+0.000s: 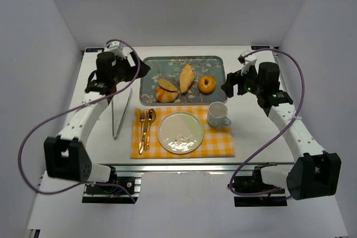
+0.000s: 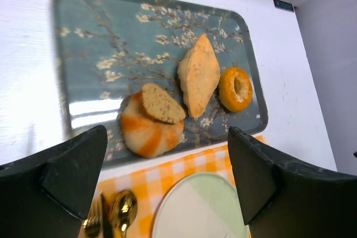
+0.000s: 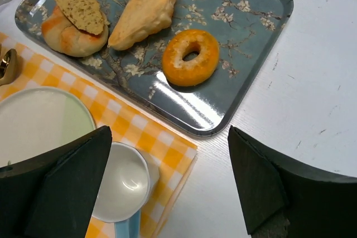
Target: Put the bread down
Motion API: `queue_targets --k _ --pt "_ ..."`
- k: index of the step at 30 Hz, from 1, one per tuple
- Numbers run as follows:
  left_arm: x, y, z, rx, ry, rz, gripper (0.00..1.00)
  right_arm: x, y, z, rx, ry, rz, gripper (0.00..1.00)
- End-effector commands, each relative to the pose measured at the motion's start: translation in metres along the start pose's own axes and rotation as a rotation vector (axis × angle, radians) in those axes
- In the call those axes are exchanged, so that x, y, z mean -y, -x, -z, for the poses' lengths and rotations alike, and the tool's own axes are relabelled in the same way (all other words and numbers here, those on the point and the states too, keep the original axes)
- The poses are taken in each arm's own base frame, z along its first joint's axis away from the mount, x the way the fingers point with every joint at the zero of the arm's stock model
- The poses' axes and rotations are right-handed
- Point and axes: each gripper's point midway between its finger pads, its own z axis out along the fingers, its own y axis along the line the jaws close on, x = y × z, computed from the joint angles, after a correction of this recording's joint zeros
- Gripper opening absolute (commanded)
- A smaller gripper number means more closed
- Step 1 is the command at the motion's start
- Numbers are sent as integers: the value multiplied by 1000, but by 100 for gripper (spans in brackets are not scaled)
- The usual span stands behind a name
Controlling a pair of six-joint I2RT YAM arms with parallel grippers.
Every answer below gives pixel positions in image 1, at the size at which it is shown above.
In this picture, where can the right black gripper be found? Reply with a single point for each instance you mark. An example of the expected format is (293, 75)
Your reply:
(237, 82)

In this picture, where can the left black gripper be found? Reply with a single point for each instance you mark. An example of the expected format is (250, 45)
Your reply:
(133, 67)

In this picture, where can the brown seeded bread slice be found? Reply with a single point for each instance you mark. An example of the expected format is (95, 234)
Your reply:
(167, 85)

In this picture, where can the long pastry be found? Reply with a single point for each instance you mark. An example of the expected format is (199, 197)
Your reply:
(186, 78)

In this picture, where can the silver metal tongs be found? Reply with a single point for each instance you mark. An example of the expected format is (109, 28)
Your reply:
(118, 115)

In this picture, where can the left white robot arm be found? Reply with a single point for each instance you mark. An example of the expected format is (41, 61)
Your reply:
(65, 155)

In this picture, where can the twisted orange bread roll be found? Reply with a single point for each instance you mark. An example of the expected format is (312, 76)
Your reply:
(165, 96)

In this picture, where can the blue floral tray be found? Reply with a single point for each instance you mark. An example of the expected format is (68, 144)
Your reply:
(170, 68)

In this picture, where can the orange bagel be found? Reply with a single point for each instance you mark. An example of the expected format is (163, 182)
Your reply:
(206, 84)

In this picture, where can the gold spoon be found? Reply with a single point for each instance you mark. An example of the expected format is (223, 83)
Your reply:
(151, 119)

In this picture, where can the gold fork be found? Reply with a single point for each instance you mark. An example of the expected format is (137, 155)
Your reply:
(142, 120)

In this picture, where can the gold knife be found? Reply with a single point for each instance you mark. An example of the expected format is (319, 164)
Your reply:
(145, 130)

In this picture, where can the yellow checkered cloth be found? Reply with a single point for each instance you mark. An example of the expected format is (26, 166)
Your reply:
(217, 142)

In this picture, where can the white green ceramic plate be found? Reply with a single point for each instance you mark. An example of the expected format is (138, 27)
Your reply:
(180, 133)

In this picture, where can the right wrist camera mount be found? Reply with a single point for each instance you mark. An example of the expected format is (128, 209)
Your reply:
(247, 61)

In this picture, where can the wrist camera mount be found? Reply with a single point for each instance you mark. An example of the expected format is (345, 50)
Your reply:
(247, 61)
(116, 47)

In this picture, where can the white mug blue handle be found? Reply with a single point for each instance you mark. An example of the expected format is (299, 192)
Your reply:
(217, 115)

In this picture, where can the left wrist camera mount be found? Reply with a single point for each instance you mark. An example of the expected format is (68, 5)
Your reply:
(116, 47)

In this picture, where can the aluminium table frame rail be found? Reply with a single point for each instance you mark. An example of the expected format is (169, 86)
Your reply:
(201, 167)

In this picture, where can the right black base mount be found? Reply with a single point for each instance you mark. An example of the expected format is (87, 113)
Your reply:
(252, 184)

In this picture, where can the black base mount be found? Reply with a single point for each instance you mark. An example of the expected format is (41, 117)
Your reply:
(122, 188)
(252, 184)

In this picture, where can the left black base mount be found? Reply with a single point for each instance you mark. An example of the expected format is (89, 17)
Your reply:
(122, 188)

